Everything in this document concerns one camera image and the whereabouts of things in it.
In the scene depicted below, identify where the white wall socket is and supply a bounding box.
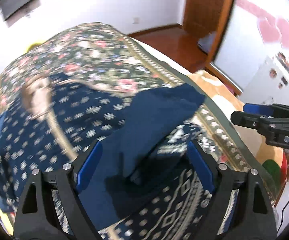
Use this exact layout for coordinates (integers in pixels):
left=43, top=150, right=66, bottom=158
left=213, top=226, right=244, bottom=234
left=133, top=17, right=140, bottom=24

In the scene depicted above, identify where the navy patterned hooded garment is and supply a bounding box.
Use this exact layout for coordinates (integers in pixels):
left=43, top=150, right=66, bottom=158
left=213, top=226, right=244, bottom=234
left=0, top=74, right=217, bottom=239

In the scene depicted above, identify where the white sliding door with hearts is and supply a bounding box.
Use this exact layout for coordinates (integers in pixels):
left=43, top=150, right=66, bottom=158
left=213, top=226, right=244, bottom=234
left=213, top=0, right=289, bottom=105

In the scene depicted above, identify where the green floral bedspread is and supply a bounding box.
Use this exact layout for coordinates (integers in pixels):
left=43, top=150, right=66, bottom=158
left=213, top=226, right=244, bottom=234
left=0, top=22, right=280, bottom=202

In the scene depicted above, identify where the beige patterned blanket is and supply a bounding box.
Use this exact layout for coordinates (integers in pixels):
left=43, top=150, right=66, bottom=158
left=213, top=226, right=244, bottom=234
left=188, top=70, right=284, bottom=168

